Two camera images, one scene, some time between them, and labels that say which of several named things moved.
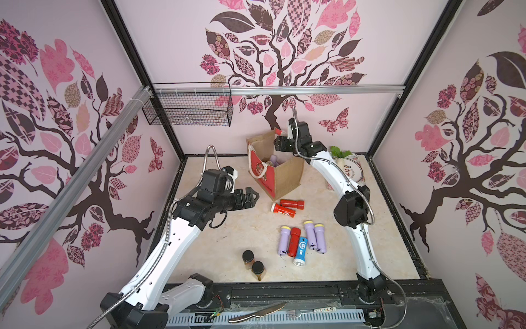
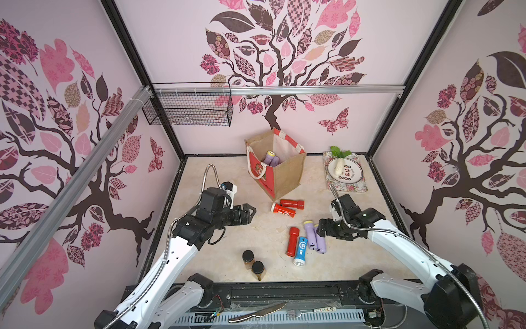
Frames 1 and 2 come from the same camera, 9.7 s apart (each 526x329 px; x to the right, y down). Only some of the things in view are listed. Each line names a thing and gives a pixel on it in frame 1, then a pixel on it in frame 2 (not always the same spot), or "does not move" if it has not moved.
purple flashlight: x=320 y=238 does not move
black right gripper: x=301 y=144 to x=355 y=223
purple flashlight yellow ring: x=283 y=240 to x=269 y=157
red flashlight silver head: x=285 y=211 does not move
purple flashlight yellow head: x=273 y=158 does not move
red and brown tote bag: x=279 y=172 does not move
